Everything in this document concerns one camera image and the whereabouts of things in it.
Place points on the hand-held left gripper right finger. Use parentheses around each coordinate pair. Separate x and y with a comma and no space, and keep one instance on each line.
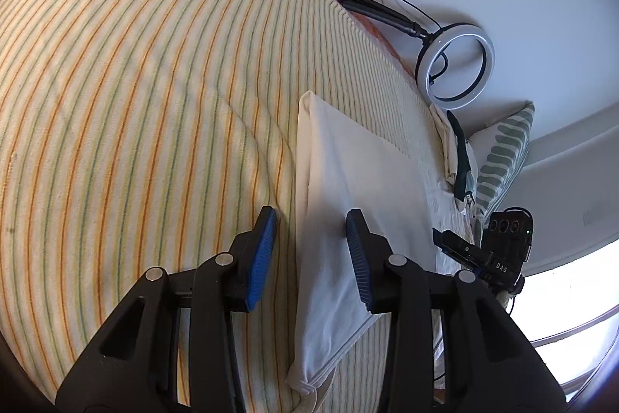
(358,258)

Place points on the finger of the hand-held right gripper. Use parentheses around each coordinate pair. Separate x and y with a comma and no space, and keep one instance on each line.
(459,248)

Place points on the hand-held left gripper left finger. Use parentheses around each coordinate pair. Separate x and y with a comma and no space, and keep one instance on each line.
(261,258)

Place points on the white tank top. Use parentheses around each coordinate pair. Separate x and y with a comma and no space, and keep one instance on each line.
(338,161)

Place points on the crumpled white and dark clothes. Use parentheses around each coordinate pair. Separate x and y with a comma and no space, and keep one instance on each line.
(464,161)

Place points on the green striped pillow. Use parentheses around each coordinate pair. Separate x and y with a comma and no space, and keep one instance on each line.
(498,161)

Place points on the yellow striped blanket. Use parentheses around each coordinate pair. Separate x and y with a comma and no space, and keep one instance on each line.
(145,103)

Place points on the black tripod stand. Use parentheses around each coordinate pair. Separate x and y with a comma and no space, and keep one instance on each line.
(377,9)

